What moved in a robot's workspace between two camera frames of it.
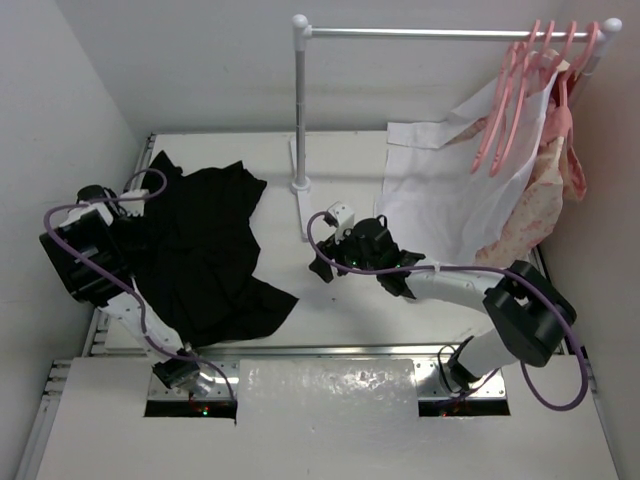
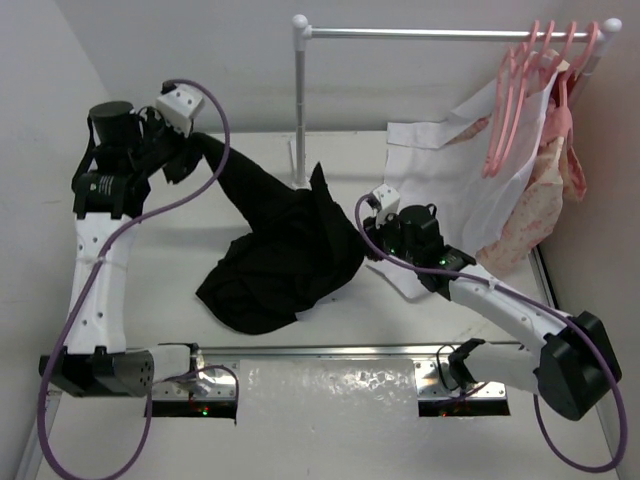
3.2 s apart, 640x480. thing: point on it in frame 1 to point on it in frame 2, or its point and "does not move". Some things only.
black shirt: (193, 251) to (302, 243)
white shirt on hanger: (439, 201) does not move
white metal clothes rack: (302, 34) does not move
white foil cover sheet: (327, 392) does not move
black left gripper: (123, 220) to (176, 157)
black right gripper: (330, 247) to (374, 232)
